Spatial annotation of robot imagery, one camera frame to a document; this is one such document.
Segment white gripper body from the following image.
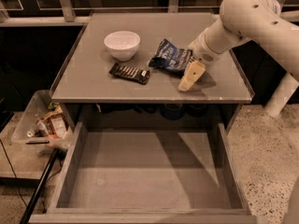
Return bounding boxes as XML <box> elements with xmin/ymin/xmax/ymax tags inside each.
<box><xmin>188</xmin><ymin>28</ymin><xmax>225</xmax><ymax>64</ymax></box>

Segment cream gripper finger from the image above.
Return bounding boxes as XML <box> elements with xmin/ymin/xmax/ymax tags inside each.
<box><xmin>178</xmin><ymin>61</ymin><xmax>206</xmax><ymax>91</ymax></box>

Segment blue chip bag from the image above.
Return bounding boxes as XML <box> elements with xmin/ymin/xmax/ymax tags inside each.
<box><xmin>148</xmin><ymin>39</ymin><xmax>192</xmax><ymax>77</ymax></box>

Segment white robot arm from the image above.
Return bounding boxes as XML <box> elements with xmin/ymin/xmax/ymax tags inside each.
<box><xmin>178</xmin><ymin>0</ymin><xmax>299</xmax><ymax>117</ymax></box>

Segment grey cabinet with top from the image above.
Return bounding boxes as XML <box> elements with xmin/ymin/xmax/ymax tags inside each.
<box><xmin>49</xmin><ymin>12</ymin><xmax>255</xmax><ymax>133</ymax></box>

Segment open grey top drawer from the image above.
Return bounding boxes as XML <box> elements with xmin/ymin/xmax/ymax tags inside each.
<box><xmin>29</xmin><ymin>124</ymin><xmax>267</xmax><ymax>224</ymax></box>

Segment black snack bar wrapper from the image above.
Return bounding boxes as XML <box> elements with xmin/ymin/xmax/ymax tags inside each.
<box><xmin>109</xmin><ymin>63</ymin><xmax>150</xmax><ymax>85</ymax></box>

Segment white ceramic bowl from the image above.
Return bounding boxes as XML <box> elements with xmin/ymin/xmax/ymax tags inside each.
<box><xmin>104</xmin><ymin>31</ymin><xmax>141</xmax><ymax>61</ymax></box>

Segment snack packets in bin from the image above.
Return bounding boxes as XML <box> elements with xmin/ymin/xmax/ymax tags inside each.
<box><xmin>35</xmin><ymin>102</ymin><xmax>68</xmax><ymax>139</ymax></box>

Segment clear plastic bin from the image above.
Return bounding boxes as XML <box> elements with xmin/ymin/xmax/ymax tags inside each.
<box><xmin>11</xmin><ymin>90</ymin><xmax>73</xmax><ymax>150</ymax></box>

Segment metal window railing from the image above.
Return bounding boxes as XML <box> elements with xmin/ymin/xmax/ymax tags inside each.
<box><xmin>0</xmin><ymin>0</ymin><xmax>299</xmax><ymax>27</ymax></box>

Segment black pole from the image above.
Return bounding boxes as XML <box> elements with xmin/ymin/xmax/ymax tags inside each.
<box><xmin>19</xmin><ymin>148</ymin><xmax>59</xmax><ymax>224</ymax></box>

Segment black cable on floor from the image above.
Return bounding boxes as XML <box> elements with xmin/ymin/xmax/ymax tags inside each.
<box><xmin>0</xmin><ymin>138</ymin><xmax>30</xmax><ymax>207</ymax></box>

